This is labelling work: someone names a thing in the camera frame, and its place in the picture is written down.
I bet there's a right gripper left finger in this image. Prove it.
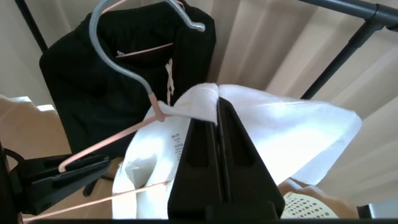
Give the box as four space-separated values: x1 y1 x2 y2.
167 119 223 219

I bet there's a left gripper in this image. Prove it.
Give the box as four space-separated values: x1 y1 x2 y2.
0 139 112 223

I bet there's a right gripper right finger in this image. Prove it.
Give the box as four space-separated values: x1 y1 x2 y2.
216 96 285 219

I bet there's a white garment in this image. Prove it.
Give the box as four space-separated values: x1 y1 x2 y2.
111 82 363 220

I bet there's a black garment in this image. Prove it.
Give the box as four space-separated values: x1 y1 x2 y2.
39 0 217 158

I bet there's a pink clothes hanger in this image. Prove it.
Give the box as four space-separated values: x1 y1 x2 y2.
101 0 186 59
23 0 206 222

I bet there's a white laundry basket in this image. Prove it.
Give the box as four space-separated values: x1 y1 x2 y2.
281 191 340 219

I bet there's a black clothes rack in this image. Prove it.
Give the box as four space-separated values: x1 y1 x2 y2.
14 0 398 100

